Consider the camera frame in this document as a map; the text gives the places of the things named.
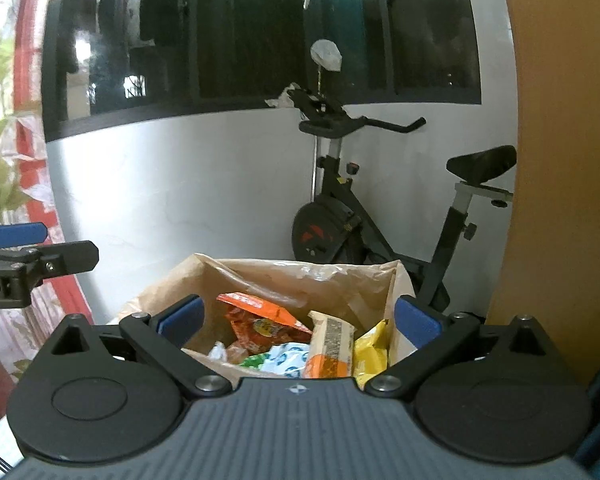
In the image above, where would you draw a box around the white blue-dotted snack packet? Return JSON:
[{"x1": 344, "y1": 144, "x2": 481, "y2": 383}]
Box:
[{"x1": 240, "y1": 342, "x2": 312, "y2": 379}]

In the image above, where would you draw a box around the wooden panel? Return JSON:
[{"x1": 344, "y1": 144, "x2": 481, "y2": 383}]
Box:
[{"x1": 484, "y1": 0, "x2": 600, "y2": 388}]

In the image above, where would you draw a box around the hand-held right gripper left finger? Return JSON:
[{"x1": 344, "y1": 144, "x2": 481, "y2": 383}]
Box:
[{"x1": 45, "y1": 294, "x2": 233, "y2": 397}]

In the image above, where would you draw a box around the beige orange snack packet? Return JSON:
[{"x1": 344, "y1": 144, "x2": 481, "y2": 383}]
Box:
[{"x1": 302, "y1": 310, "x2": 357, "y2": 380}]

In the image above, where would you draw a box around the crumpled white tissue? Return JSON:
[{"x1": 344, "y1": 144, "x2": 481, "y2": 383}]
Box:
[{"x1": 265, "y1": 82, "x2": 301, "y2": 109}]

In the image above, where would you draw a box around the dark glass window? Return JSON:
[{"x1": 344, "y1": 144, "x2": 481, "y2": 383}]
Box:
[{"x1": 40, "y1": 0, "x2": 483, "y2": 142}]

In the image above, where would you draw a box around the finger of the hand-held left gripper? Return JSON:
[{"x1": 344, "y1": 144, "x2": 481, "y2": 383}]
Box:
[
  {"x1": 10, "y1": 241, "x2": 100, "y2": 277},
  {"x1": 0, "y1": 222, "x2": 49, "y2": 250}
]

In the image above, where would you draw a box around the yellow snack packet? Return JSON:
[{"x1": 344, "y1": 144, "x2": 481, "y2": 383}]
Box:
[{"x1": 352, "y1": 320, "x2": 390, "y2": 390}]

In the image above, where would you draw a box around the orange red snack packet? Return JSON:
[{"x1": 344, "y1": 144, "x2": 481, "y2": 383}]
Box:
[{"x1": 216, "y1": 292, "x2": 314, "y2": 357}]

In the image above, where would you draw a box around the brown paper bag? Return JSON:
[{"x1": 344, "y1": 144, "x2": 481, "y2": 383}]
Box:
[{"x1": 112, "y1": 252, "x2": 416, "y2": 392}]

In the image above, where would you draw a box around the bamboo print curtain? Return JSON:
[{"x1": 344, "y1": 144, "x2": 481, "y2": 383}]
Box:
[{"x1": 0, "y1": 0, "x2": 97, "y2": 461}]

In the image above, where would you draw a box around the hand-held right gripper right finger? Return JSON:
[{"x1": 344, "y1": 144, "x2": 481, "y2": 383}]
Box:
[{"x1": 366, "y1": 295, "x2": 561, "y2": 398}]

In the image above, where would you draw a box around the black exercise bike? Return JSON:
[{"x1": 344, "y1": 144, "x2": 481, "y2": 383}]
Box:
[{"x1": 287, "y1": 87, "x2": 518, "y2": 322}]

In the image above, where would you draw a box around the white plastic bag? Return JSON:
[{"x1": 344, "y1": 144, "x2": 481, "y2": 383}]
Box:
[{"x1": 311, "y1": 39, "x2": 342, "y2": 72}]

